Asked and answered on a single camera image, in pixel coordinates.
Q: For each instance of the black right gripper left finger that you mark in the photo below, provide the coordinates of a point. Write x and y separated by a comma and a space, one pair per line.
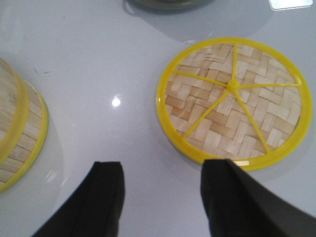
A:
93, 209

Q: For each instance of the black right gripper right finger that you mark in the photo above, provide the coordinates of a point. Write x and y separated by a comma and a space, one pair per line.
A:
236, 205

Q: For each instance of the woven bamboo steamer lid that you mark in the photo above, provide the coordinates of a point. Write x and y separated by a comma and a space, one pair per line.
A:
234, 98

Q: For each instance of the grey electric cooking pot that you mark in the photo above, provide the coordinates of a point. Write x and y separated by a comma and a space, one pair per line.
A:
171, 4

